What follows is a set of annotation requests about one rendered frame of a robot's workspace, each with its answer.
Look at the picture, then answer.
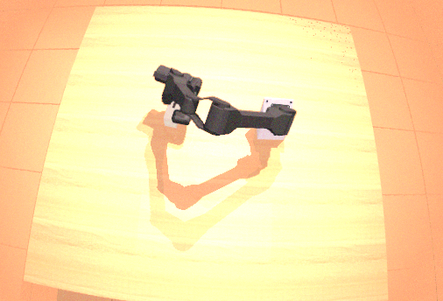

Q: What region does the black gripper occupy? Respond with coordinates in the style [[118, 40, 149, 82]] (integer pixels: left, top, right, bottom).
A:
[[172, 77, 202, 125]]

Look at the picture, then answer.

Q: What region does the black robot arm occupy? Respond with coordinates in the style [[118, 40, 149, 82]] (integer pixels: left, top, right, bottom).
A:
[[153, 65, 297, 136]]

